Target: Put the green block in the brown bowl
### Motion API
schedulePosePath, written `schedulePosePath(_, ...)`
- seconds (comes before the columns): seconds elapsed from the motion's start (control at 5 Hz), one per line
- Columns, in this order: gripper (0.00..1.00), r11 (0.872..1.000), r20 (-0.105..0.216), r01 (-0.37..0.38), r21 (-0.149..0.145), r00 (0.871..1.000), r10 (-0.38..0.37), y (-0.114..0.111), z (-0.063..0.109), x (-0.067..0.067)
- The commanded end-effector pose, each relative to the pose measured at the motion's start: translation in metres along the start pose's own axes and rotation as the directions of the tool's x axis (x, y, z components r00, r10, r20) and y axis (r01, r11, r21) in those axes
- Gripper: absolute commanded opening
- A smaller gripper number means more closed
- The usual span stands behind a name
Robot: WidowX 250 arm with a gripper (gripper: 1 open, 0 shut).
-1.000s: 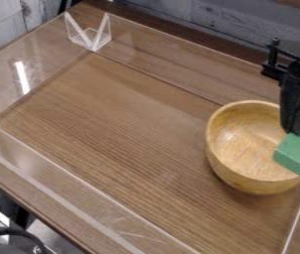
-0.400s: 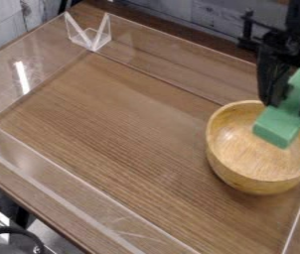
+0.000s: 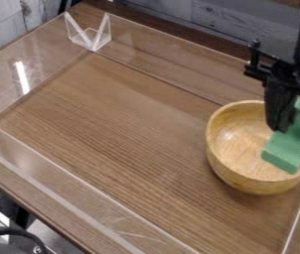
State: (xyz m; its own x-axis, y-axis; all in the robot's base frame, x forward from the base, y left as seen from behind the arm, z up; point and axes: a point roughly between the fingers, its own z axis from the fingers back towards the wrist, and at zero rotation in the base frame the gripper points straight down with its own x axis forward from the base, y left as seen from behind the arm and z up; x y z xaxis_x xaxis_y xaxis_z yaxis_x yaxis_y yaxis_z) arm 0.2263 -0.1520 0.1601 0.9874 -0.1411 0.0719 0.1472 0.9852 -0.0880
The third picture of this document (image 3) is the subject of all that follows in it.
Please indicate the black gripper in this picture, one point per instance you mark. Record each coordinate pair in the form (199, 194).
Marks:
(278, 57)

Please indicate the green rectangular block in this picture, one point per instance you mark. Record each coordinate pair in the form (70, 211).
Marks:
(282, 150)

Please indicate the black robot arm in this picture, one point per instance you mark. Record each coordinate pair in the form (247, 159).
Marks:
(278, 70)

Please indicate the brown wooden bowl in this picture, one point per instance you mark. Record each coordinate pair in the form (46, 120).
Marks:
(236, 136)

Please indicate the black metal clamp base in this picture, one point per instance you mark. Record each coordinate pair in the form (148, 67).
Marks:
(23, 242)

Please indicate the clear acrylic tray wall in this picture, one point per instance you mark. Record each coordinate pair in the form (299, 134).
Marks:
(103, 144)

